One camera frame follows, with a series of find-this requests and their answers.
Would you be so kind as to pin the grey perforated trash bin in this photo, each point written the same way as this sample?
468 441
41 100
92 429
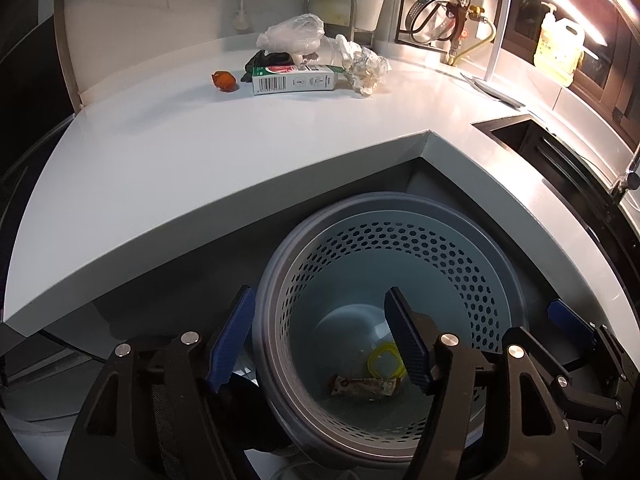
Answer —
350 240

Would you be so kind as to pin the white stand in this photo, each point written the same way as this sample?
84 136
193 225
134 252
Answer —
500 35

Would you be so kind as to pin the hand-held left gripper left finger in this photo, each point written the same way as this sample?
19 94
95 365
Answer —
232 340

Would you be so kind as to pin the metal colander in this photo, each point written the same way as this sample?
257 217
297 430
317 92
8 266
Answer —
417 12

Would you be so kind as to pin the yellow soap bottle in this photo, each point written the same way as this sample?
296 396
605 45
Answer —
557 42

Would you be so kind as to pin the dark grey cloth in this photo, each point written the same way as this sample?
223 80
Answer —
265 58

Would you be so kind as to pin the orange crumpled wrapper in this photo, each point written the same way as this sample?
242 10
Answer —
224 81

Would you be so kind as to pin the metal board rack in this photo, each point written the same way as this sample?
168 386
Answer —
352 10

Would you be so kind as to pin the white dish brush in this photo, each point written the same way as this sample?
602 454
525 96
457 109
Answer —
242 10

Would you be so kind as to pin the crumpled white tissue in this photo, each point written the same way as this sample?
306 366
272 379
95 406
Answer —
367 70

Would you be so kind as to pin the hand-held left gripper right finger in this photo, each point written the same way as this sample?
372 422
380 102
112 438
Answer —
407 345

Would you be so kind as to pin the brown snack wrapper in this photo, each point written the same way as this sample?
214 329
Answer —
360 386

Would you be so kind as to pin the green and white carton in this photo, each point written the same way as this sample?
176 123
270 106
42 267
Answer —
295 81

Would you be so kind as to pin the black sink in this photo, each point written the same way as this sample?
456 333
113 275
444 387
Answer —
530 135

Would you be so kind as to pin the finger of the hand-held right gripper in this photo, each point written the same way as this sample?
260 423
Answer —
590 396
567 319

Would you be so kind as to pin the clear plastic bag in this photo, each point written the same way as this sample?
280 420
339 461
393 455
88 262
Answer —
292 32

